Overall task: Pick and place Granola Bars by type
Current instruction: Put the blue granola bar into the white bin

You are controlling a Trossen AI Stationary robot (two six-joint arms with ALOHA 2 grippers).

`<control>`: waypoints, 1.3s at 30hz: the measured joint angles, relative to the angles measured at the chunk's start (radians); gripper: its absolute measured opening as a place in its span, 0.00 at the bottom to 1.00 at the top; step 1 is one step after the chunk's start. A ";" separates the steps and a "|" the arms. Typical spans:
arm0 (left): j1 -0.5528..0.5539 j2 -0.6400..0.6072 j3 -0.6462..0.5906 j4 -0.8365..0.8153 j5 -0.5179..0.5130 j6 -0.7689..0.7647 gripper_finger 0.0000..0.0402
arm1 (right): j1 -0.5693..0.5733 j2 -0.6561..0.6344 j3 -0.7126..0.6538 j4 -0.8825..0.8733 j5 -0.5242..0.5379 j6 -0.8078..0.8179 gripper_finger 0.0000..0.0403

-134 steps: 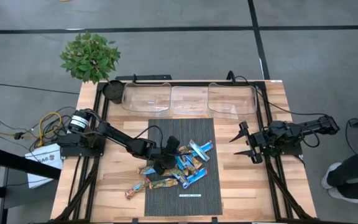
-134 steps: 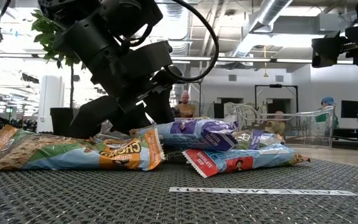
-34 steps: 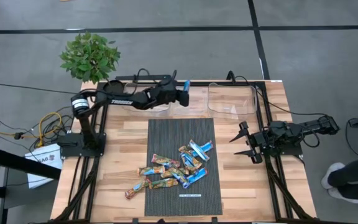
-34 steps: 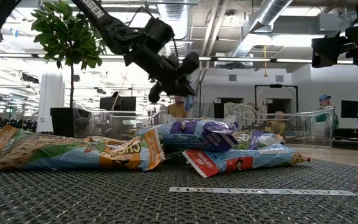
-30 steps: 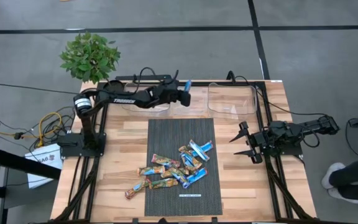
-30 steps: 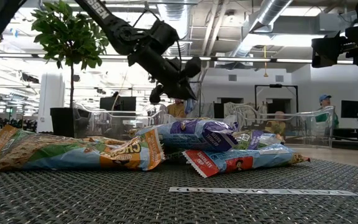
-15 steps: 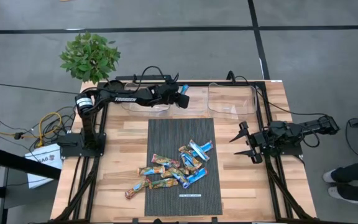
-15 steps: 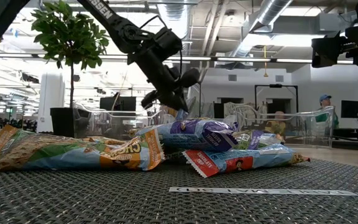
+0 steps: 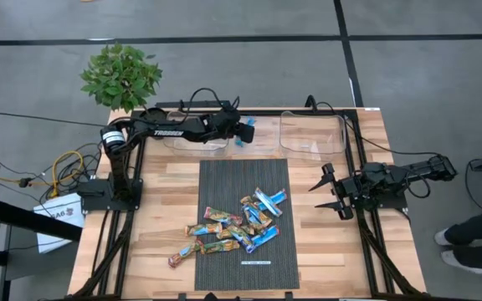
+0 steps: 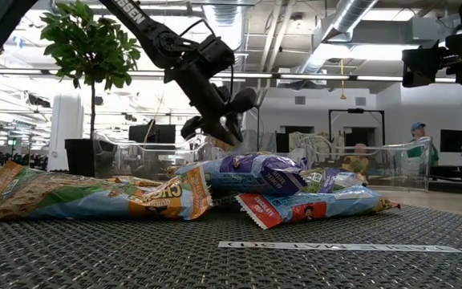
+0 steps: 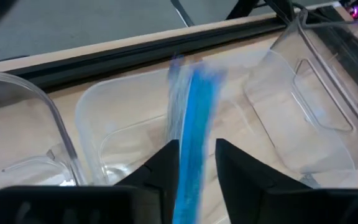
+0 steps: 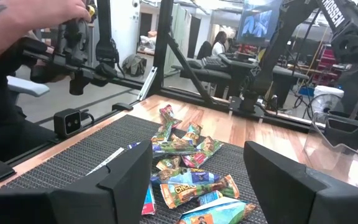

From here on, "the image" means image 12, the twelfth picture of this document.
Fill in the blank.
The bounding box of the red pink granola bar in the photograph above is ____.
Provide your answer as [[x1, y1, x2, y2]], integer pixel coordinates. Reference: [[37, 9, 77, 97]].
[[159, 104, 183, 129]]

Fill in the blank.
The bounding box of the grey woven table mat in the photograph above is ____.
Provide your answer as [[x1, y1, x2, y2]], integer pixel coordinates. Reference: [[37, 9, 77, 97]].
[[0, 114, 269, 224]]

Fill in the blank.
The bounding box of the black office chair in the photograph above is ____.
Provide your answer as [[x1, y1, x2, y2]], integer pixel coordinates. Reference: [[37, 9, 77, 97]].
[[196, 40, 213, 60]]

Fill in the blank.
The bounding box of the black keyboard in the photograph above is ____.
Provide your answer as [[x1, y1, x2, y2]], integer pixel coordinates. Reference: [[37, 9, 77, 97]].
[[201, 56, 229, 71]]

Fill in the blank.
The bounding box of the black metal rig frame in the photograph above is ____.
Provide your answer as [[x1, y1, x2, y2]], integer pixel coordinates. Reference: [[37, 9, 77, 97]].
[[0, 0, 326, 184]]

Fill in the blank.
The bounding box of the blue red chocolate chip bar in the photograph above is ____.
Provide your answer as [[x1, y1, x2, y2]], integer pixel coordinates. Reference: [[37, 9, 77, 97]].
[[140, 182, 157, 217]]

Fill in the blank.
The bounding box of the blue Chewy granola bar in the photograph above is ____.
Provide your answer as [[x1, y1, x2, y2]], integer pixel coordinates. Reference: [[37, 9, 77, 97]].
[[196, 190, 224, 207], [150, 167, 222, 187]]

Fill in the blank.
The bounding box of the grey bag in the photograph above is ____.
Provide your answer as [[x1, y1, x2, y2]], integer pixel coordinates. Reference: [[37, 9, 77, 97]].
[[121, 54, 148, 77]]

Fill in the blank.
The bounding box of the black desk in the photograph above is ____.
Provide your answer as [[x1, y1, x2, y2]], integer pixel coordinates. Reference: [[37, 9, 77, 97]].
[[170, 54, 310, 108]]

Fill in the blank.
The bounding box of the black cube camera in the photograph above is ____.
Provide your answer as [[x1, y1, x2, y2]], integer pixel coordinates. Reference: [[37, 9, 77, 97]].
[[53, 108, 83, 139]]

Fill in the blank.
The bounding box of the white fan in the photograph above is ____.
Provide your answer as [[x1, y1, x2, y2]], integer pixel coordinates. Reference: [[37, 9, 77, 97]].
[[310, 93, 342, 121]]

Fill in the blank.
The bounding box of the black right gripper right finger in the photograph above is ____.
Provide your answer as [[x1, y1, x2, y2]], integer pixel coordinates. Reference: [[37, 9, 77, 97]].
[[243, 141, 358, 224]]

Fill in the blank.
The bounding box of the wall screen with blue picture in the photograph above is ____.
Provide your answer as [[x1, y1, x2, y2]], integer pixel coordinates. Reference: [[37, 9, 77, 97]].
[[236, 0, 283, 48]]

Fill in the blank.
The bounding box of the large clear plastic bin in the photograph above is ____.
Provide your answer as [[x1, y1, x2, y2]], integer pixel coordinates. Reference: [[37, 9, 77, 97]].
[[303, 111, 358, 195]]

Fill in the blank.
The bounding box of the silver metal bracket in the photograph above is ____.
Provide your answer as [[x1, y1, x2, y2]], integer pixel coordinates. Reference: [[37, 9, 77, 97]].
[[136, 66, 158, 101]]

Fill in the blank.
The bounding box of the green and red granola bar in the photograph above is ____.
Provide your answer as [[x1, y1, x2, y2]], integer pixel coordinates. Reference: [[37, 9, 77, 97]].
[[181, 136, 224, 169]]

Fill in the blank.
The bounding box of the large teal white granola bar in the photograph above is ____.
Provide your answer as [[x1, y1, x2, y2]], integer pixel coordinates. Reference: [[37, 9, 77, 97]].
[[175, 196, 257, 224]]

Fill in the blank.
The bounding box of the red tool cabinet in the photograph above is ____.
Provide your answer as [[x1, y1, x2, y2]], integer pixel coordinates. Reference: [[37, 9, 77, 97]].
[[314, 43, 338, 85]]

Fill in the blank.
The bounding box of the grey chair armrest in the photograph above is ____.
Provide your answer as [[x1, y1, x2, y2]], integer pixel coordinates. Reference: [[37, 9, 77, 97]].
[[6, 75, 51, 98]]

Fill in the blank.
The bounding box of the black computer mouse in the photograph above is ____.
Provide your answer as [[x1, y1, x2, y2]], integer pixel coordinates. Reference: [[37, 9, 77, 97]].
[[186, 59, 203, 70]]

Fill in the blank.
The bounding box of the white label strip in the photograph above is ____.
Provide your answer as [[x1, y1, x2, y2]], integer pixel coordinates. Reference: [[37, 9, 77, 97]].
[[86, 147, 126, 175]]

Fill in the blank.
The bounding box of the black camera cable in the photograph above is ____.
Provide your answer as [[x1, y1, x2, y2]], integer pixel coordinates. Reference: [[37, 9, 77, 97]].
[[80, 110, 96, 125]]

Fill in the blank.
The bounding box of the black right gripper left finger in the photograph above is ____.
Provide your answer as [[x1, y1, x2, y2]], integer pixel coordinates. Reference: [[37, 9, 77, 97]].
[[0, 139, 154, 224]]

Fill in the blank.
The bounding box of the person's hand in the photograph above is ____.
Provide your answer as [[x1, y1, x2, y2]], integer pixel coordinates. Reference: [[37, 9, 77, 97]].
[[17, 0, 92, 30]]

